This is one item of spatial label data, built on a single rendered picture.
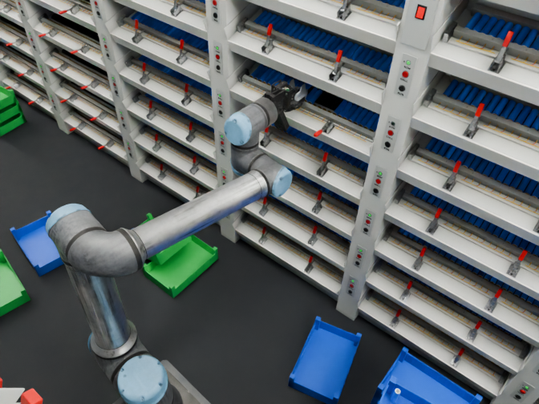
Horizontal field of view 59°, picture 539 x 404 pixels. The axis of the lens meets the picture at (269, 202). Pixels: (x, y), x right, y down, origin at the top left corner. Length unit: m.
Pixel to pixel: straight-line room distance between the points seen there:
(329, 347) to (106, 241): 1.20
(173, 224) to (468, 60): 0.85
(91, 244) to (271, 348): 1.10
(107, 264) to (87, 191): 1.65
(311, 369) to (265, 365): 0.19
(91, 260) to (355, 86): 0.90
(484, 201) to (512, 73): 0.39
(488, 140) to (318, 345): 1.14
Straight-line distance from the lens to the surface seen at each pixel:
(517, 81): 1.29
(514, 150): 1.40
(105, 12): 2.28
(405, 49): 1.36
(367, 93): 1.48
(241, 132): 1.44
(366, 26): 1.41
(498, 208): 1.51
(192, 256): 2.38
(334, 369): 2.08
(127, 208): 2.68
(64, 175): 2.98
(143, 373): 1.66
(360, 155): 1.59
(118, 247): 1.20
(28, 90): 3.59
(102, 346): 1.70
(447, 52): 1.34
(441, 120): 1.43
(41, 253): 2.59
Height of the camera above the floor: 1.85
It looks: 45 degrees down
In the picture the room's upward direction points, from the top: 2 degrees clockwise
